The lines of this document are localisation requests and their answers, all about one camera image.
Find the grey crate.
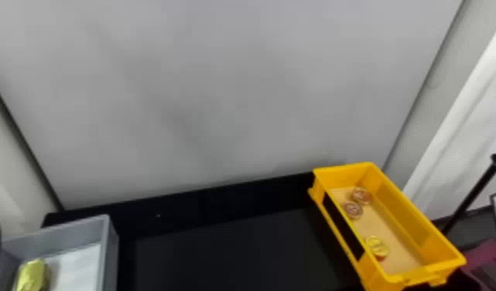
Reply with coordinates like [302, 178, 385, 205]
[0, 214, 120, 291]

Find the yellow crate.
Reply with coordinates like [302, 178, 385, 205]
[307, 161, 467, 291]

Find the black stand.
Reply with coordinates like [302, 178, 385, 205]
[440, 148, 496, 236]

